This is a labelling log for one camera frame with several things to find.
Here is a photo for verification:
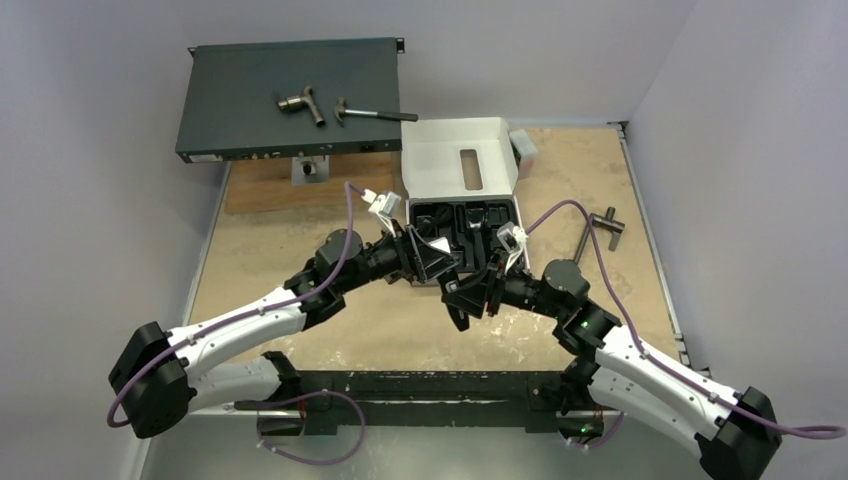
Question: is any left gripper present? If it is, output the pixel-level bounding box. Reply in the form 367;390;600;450
337;219;458;294

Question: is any white hair clipper kit box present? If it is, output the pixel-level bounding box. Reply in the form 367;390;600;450
401;117;521;225

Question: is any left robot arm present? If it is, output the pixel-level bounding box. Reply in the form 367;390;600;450
107;226;457;439

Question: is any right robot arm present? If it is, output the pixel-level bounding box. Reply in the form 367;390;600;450
438;251;782;479

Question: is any black plastic insert tray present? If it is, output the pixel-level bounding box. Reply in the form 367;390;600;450
408;200;519;274

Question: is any white foam block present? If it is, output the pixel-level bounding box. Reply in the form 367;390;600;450
509;129;538;180

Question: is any metal clamp tool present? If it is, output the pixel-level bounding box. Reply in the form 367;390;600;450
573;206;626;264

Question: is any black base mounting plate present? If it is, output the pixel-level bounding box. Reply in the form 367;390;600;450
234;370;618;439

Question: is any small claw hammer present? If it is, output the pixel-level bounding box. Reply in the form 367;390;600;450
334;97;419;125

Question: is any wooden board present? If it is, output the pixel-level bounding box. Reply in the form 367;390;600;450
224;152;400;214

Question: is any metal pipe tee fitting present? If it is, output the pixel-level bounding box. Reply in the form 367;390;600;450
274;85;326;128

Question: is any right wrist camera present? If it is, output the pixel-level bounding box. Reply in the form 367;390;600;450
496;222;528;256

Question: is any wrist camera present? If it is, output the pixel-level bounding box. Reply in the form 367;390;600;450
496;222;528;256
360;189;401;218

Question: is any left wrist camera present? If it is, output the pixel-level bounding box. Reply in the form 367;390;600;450
360;189;401;218

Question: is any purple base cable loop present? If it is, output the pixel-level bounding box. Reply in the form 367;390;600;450
256;388;367;466

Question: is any small metal bracket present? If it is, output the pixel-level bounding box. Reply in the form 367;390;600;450
291;155;330;186

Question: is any dark rack-mount equipment case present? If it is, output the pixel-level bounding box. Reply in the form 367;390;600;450
175;37;405;163

